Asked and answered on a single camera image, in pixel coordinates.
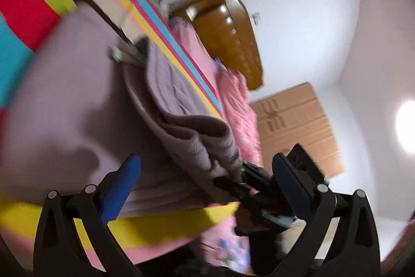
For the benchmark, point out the wooden cabinet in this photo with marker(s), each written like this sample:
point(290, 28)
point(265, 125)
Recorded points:
point(227, 33)

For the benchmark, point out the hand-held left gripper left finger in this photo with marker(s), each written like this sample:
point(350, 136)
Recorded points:
point(124, 181)

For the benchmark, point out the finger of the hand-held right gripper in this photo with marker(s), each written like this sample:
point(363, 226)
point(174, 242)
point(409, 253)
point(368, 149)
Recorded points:
point(233, 186)
point(257, 173)

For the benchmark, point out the mauve pants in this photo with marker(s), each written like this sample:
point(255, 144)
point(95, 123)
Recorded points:
point(81, 101)

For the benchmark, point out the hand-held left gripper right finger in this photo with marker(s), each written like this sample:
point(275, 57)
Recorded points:
point(290, 183)

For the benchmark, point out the colourful striped blanket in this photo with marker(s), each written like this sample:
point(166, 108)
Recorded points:
point(22, 4)

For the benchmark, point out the small wall fixture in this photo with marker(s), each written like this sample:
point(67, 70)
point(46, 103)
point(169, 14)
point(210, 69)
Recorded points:
point(256, 18)

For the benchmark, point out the ceiling lamp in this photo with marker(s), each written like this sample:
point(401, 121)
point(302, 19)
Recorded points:
point(408, 126)

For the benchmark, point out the cardboard box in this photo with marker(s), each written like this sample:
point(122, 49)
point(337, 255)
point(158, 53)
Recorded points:
point(291, 127)

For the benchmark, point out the pink blanket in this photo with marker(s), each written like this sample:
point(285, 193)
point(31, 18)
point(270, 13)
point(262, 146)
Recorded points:
point(240, 114)

